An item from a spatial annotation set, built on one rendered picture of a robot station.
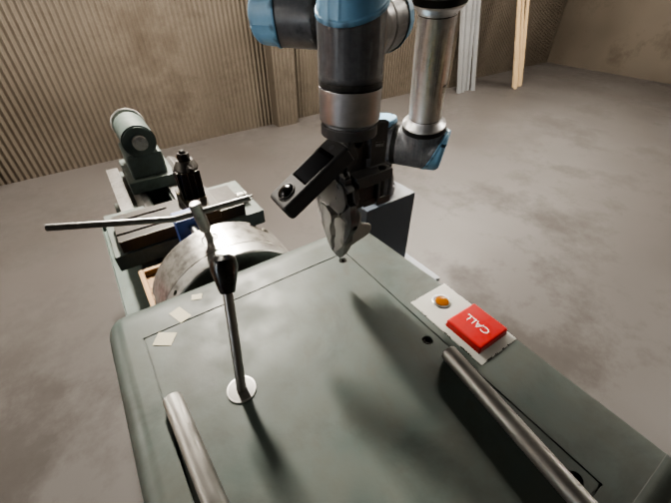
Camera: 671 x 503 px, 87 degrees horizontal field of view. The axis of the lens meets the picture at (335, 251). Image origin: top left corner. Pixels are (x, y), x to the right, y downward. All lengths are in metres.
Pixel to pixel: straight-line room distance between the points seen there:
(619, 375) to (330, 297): 2.05
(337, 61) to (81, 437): 1.98
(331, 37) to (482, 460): 0.47
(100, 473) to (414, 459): 1.70
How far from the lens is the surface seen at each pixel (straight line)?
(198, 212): 0.70
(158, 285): 0.80
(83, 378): 2.34
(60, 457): 2.14
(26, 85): 4.50
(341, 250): 0.53
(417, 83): 0.95
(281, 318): 0.54
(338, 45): 0.42
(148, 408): 0.51
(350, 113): 0.43
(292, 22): 0.55
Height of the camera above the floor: 1.66
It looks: 39 degrees down
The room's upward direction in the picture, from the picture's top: straight up
